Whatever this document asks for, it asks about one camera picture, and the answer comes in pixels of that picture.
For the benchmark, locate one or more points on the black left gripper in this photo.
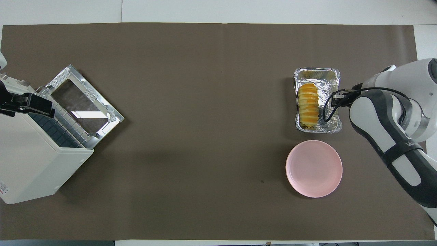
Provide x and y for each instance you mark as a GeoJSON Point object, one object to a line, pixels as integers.
{"type": "Point", "coordinates": [12, 104]}

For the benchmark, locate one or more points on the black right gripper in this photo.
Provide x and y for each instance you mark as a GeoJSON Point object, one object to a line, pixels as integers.
{"type": "Point", "coordinates": [353, 94]}

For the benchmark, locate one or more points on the aluminium foil tray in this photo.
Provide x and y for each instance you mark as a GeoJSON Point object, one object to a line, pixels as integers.
{"type": "Point", "coordinates": [327, 78]}

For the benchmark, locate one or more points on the sliced yellow bread loaf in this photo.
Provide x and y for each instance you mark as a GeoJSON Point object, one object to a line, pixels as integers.
{"type": "Point", "coordinates": [308, 106]}

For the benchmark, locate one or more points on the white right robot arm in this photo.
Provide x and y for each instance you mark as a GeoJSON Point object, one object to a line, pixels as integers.
{"type": "Point", "coordinates": [385, 130]}

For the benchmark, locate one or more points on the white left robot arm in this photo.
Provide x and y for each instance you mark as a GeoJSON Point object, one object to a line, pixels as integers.
{"type": "Point", "coordinates": [2, 60]}

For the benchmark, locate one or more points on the cream white toaster oven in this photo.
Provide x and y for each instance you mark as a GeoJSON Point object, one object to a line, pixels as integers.
{"type": "Point", "coordinates": [30, 164]}

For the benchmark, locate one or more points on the glass metal oven door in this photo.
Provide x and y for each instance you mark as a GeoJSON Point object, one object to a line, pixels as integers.
{"type": "Point", "coordinates": [102, 102]}

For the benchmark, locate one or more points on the pink round plate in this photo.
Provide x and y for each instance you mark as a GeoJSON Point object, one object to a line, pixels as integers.
{"type": "Point", "coordinates": [314, 169]}

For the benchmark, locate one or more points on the brown table mat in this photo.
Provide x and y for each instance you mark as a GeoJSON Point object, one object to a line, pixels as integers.
{"type": "Point", "coordinates": [205, 136]}

